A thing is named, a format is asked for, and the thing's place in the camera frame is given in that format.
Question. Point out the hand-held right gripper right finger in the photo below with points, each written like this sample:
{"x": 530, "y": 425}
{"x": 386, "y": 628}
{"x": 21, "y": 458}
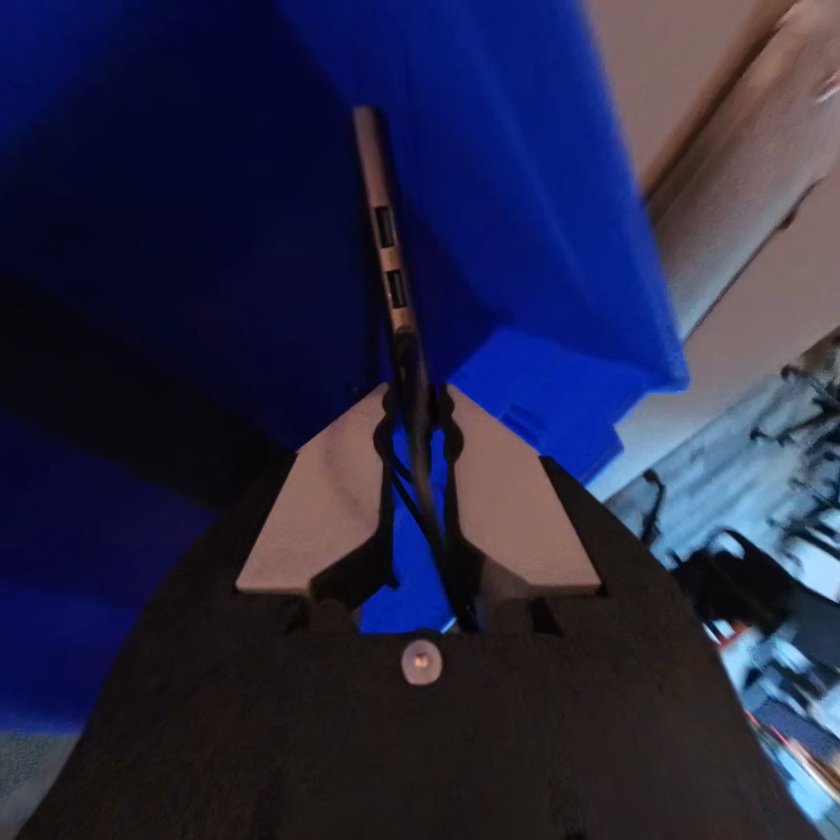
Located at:
{"x": 525, "y": 512}

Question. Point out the dark grey usb hub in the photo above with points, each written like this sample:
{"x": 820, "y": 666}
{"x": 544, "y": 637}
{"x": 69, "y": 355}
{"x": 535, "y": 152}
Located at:
{"x": 377, "y": 184}

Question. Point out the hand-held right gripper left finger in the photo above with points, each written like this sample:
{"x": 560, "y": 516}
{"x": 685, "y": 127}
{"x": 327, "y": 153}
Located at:
{"x": 315, "y": 512}

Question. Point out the translucent plastic bin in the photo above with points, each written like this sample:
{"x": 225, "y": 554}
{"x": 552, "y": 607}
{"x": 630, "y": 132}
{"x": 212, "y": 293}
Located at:
{"x": 525, "y": 197}

